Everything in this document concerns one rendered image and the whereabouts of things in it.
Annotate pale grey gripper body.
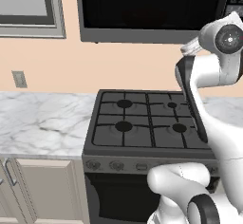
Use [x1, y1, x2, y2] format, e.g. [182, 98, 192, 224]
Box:
[179, 37, 204, 58]

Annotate black microwave door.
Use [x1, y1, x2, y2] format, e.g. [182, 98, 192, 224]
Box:
[75, 0, 233, 45]

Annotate black oven door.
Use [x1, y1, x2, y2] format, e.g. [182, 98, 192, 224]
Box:
[84, 172, 222, 224]

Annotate beige cupboard door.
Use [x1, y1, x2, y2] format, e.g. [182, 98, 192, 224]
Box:
[14, 158, 87, 224]
[0, 158, 36, 224]

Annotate black gas range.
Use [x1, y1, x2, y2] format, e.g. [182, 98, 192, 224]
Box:
[81, 88, 222, 224]

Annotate grey range knob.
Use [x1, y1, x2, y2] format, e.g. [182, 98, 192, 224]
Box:
[85, 159, 101, 171]
[109, 159, 125, 172]

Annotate grey glass-front wall cupboard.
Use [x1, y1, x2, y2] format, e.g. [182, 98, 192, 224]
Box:
[0, 0, 67, 40]

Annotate grey wall socket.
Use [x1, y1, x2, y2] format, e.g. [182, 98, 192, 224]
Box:
[11, 70, 28, 89]

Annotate grey cupboard handle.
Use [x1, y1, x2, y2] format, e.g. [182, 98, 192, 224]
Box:
[3, 158, 19, 187]

